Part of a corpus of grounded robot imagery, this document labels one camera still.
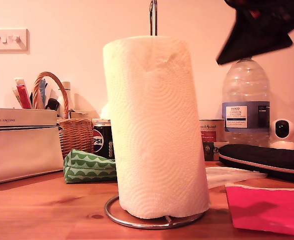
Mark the metallic paper towel stand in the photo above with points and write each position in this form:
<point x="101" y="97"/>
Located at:
<point x="155" y="22"/>

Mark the white paper towel roll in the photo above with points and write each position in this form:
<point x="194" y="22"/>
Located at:
<point x="156" y="125"/>

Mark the large clear water bottle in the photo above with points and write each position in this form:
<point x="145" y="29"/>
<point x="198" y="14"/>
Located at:
<point x="246" y="87"/>

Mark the small white cardboard box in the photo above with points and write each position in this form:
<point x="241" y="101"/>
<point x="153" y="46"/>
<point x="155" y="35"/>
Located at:
<point x="221" y="145"/>

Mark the black zipped case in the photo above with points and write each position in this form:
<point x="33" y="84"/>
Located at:
<point x="261" y="157"/>

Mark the clear plastic sleeve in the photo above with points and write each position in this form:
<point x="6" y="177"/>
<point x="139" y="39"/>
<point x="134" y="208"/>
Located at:
<point x="226" y="175"/>

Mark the black Pepsi can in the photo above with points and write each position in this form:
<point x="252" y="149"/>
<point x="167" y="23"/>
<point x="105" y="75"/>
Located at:
<point x="103" y="140"/>

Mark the pink paper sheet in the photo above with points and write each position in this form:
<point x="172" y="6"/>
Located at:
<point x="266" y="220"/>

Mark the pale flat box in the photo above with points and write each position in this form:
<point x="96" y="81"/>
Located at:
<point x="80" y="114"/>

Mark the green wave-pattern pouch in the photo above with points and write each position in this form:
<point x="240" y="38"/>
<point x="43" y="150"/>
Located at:
<point x="87" y="165"/>

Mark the small black item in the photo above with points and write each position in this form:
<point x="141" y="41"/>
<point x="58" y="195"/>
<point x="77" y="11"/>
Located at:
<point x="52" y="103"/>

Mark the blue flat item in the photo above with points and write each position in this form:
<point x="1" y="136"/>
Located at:
<point x="42" y="92"/>

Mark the red and white tube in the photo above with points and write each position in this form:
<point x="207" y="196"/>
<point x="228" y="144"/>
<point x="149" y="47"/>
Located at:
<point x="24" y="95"/>

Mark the white Lancome bag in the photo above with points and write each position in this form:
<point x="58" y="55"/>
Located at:
<point x="24" y="150"/>

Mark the small white round camera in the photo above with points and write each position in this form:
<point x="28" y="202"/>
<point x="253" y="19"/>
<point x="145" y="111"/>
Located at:
<point x="282" y="130"/>

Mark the white light switch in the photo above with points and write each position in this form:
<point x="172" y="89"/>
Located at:
<point x="9" y="40"/>

